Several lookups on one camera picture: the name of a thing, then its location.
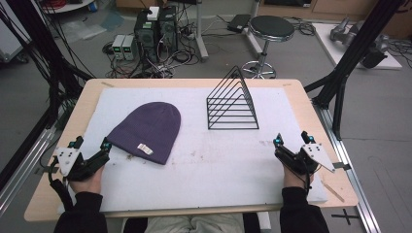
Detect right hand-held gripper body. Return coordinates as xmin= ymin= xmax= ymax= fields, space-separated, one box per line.
xmin=274 ymin=143 xmax=336 ymax=177

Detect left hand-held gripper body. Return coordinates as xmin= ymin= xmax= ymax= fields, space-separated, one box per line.
xmin=52 ymin=147 xmax=111 ymax=182

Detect purple knit beanie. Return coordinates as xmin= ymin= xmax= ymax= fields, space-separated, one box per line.
xmin=106 ymin=101 xmax=182 ymax=166

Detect black wire file rack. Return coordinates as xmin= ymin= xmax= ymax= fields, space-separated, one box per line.
xmin=206 ymin=65 xmax=260 ymax=131

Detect person's right hand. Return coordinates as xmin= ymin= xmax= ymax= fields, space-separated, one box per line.
xmin=282 ymin=161 xmax=315 ymax=190

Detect person's left hand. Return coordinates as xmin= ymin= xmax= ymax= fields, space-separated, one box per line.
xmin=70 ymin=164 xmax=105 ymax=195

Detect white foam mat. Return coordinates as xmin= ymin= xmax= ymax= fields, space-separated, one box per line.
xmin=57 ymin=86 xmax=329 ymax=215

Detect white floor platform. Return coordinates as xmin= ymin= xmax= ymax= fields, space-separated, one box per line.
xmin=312 ymin=22 xmax=403 ymax=71

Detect grey power supply unit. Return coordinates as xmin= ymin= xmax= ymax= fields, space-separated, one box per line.
xmin=111 ymin=34 xmax=126 ymax=61
xmin=121 ymin=34 xmax=137 ymax=61

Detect black round stool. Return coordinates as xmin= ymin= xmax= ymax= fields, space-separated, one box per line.
xmin=240 ymin=15 xmax=296 ymax=80

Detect black computer tower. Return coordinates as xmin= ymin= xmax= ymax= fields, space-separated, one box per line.
xmin=133 ymin=9 xmax=160 ymax=64
xmin=158 ymin=5 xmax=179 ymax=54

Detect person's legs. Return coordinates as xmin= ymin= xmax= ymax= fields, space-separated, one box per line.
xmin=122 ymin=213 xmax=262 ymax=233

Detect black flat box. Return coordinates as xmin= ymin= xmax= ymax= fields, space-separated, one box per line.
xmin=226 ymin=14 xmax=253 ymax=34

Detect grey desk leg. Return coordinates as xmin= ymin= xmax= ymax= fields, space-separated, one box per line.
xmin=193 ymin=0 xmax=210 ymax=63

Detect white box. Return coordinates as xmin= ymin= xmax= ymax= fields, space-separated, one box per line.
xmin=146 ymin=6 xmax=160 ymax=21

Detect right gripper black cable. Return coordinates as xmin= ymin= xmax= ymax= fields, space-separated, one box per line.
xmin=292 ymin=154 xmax=324 ymax=196

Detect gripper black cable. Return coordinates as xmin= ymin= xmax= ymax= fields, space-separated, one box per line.
xmin=48 ymin=164 xmax=75 ymax=213
xmin=292 ymin=154 xmax=324 ymax=196

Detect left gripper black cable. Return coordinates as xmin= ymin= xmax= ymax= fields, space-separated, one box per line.
xmin=48 ymin=164 xmax=75 ymax=213

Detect aluminium rail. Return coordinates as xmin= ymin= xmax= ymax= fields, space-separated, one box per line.
xmin=312 ymin=100 xmax=383 ymax=233
xmin=0 ymin=126 xmax=56 ymax=217

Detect black metal frame stand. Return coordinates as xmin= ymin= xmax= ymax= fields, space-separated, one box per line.
xmin=303 ymin=0 xmax=407 ymax=141
xmin=0 ymin=0 xmax=95 ymax=192

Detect tangle of floor cables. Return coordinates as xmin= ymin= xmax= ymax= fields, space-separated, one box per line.
xmin=101 ymin=18 xmax=203 ymax=80

